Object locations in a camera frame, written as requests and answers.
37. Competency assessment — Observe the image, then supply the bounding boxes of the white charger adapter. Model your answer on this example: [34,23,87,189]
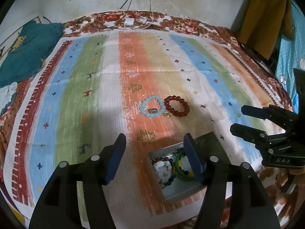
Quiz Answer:
[124,18,135,26]

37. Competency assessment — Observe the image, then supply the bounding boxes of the grey metal tray box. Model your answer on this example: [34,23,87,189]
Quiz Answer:
[145,131,233,204]

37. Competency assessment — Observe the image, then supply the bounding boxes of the teal pillow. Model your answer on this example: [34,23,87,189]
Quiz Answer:
[1,20,64,87]

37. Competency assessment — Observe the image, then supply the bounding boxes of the mustard yellow hanging cloth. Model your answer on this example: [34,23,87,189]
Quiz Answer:
[237,0,294,60]

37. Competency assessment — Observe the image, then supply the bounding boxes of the black cable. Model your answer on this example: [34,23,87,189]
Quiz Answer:
[91,0,153,29]

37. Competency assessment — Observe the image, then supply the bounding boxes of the dark red bead bracelet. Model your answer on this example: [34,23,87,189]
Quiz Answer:
[163,95,191,117]

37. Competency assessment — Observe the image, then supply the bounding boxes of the green jade bangle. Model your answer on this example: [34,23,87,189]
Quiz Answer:
[174,148,194,182]

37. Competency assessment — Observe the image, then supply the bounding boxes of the light blue bead bracelet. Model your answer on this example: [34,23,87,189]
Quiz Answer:
[140,94,165,119]

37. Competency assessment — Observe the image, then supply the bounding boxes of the white crumpled cloth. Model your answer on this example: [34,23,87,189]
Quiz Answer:
[0,82,18,116]

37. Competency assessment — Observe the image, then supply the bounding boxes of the striped colourful christmas mat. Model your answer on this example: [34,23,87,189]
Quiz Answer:
[3,31,281,228]

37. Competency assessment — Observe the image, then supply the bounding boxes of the right hand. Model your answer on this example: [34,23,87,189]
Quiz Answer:
[275,168,304,194]

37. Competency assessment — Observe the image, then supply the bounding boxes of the turquoise patterned curtain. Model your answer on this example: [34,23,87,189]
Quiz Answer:
[275,0,304,113]

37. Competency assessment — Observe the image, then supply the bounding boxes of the multicolour bead bracelet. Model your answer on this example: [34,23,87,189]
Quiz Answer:
[151,156,178,188]

